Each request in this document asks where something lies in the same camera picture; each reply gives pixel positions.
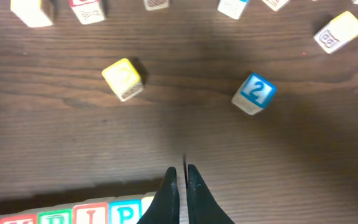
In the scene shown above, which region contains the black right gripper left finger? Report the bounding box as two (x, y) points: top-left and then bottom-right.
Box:
(137, 167), (180, 224)

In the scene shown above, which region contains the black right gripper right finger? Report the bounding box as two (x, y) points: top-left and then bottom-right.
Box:
(183, 154), (234, 224)

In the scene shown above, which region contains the blue P wooden block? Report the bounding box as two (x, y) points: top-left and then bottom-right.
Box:
(108, 197), (143, 224)

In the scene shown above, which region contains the red I block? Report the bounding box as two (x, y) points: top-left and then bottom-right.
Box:
(72, 202), (109, 224)

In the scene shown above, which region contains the green R wooden block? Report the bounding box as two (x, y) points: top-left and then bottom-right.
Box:
(37, 206), (72, 224)

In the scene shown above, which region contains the red u block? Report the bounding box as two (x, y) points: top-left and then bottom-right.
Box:
(0, 212), (38, 224)
(69, 0), (106, 25)

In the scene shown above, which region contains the yellow S wooden block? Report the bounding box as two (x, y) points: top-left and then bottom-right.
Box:
(141, 192), (156, 215)

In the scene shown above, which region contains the blue 2 wooden block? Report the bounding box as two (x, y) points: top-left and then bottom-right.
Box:
(231, 73), (277, 115)

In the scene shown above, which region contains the yellow block lower middle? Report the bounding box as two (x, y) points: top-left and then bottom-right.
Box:
(102, 58), (144, 102)

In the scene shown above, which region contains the blue T wooden block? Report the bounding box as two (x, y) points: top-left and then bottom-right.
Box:
(218, 0), (249, 20)

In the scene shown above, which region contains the green B wooden block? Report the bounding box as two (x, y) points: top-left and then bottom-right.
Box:
(144, 0), (170, 11)

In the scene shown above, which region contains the green Z wooden block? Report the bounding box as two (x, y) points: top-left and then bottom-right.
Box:
(262, 0), (290, 12)

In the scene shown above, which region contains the yellow block with picture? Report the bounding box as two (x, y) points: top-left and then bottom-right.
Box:
(313, 11), (358, 54)

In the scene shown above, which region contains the yellow O wooden block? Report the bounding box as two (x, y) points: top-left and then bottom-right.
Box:
(10, 0), (54, 28)

